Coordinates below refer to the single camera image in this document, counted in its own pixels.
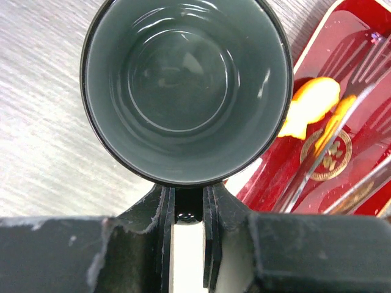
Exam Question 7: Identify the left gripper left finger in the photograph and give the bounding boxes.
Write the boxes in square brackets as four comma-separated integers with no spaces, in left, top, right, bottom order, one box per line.
[1,186,175,292]

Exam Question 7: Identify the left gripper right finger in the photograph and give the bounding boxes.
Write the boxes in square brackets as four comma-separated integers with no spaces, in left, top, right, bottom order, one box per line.
[203,184,390,292]

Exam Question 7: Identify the red dessert tray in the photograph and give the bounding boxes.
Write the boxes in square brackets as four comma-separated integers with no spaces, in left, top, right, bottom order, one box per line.
[225,1,390,214]

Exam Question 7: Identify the orange fish cookies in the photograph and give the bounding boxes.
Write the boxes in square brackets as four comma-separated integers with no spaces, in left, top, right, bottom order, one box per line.
[278,77,357,155]

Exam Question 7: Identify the dark green mug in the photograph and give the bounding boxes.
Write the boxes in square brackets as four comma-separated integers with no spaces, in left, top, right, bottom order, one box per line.
[79,1,294,224]

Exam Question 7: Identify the metal serving tongs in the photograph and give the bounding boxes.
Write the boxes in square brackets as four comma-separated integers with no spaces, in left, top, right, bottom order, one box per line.
[271,33,391,216]

